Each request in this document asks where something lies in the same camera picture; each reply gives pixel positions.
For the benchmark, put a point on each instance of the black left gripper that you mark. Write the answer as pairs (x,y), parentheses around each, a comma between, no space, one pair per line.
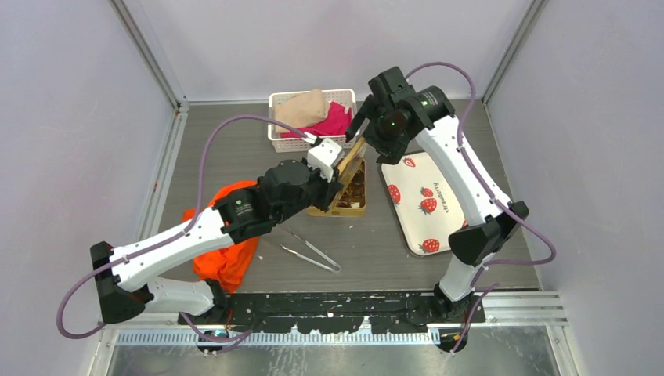
(329,189)

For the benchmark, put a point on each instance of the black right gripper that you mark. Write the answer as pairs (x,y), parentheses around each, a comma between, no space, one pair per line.
(390,151)

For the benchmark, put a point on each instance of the silver box lid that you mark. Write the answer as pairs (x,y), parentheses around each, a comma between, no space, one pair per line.
(350,163)

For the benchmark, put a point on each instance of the gold chocolate tray box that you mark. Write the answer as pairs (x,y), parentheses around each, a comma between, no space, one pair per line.
(352,203)

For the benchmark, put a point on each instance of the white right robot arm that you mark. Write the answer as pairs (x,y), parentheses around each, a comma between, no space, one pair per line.
(491,216)

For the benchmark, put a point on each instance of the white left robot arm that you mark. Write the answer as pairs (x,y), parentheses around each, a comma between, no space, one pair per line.
(127,282)

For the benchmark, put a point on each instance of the white plastic basket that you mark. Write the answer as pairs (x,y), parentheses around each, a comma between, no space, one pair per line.
(345,97)

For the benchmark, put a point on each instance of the pink cloth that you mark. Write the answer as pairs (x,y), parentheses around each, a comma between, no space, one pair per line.
(338,120)

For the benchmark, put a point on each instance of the beige cloth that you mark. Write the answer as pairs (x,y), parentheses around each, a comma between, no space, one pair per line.
(304,109)

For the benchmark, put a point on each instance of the strawberry pattern tray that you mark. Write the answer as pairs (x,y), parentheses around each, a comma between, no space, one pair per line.
(424,205)

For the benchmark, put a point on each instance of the orange cloth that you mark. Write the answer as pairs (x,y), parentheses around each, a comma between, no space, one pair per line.
(226,265)

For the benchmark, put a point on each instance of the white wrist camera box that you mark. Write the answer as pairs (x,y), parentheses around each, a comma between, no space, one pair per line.
(324,155)

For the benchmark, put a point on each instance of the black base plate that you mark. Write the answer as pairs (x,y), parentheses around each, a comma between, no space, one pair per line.
(386,312)

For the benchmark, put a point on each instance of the white slotted cable duct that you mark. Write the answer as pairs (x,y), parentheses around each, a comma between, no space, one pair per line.
(364,336)

